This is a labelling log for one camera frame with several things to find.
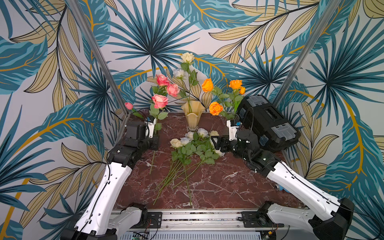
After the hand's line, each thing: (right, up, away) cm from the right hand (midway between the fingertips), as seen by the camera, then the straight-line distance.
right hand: (216, 136), depth 72 cm
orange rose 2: (0, +14, +3) cm, 14 cm away
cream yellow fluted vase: (-11, +16, +27) cm, 33 cm away
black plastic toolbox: (+36, +2, +16) cm, 40 cm away
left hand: (-30, -1, 0) cm, 30 cm away
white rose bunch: (-14, -12, +23) cm, 30 cm away
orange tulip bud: (+16, +22, +16) cm, 31 cm away
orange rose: (+13, +29, +13) cm, 34 cm away
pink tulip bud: (-46, +16, +10) cm, 50 cm away
